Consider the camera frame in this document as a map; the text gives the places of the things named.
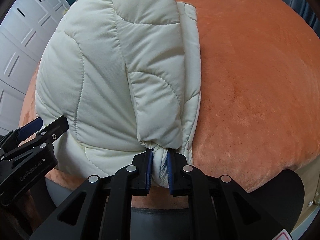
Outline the cream quilted jacket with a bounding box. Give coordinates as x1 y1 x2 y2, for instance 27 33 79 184
35 0 201 187

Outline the white wardrobe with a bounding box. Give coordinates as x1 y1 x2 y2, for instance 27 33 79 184
1 0 70 135

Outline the orange plush bed blanket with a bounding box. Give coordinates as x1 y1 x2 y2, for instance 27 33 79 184
24 0 319 209

